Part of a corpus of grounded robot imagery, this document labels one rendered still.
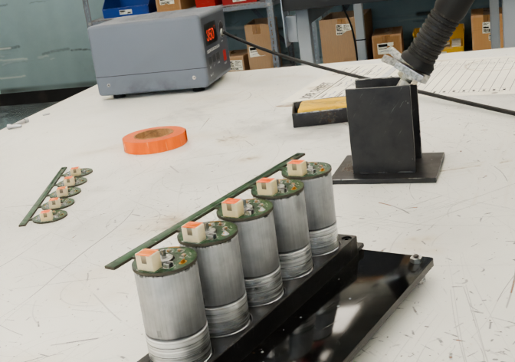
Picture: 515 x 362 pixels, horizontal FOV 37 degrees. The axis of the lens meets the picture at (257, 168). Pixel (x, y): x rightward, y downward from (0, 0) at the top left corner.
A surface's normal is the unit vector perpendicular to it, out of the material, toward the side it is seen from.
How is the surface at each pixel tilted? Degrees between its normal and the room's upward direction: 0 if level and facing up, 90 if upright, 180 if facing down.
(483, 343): 0
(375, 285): 0
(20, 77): 90
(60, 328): 0
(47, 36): 90
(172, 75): 90
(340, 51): 90
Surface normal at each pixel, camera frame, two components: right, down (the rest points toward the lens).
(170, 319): 0.09, 0.27
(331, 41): -0.22, 0.32
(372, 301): -0.13, -0.95
